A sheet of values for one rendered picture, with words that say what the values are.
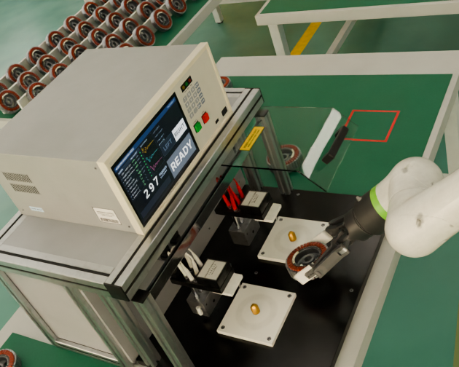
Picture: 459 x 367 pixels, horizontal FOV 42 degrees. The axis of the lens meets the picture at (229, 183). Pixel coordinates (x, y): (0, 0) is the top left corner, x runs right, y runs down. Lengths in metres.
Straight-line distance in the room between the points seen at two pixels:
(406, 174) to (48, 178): 0.74
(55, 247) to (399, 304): 1.44
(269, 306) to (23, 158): 0.67
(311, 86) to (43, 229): 1.18
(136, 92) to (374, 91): 1.02
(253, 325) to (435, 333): 1.00
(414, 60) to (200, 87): 1.04
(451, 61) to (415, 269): 0.82
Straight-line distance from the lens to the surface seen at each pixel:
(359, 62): 2.33
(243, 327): 1.48
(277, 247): 1.61
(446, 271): 2.50
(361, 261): 1.54
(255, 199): 1.56
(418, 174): 1.22
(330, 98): 2.16
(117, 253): 1.29
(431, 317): 2.37
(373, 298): 1.49
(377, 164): 1.83
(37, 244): 1.44
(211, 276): 1.41
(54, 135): 1.36
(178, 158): 1.36
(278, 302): 1.49
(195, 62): 1.41
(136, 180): 1.25
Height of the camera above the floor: 1.92
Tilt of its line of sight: 37 degrees down
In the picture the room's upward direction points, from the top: 22 degrees counter-clockwise
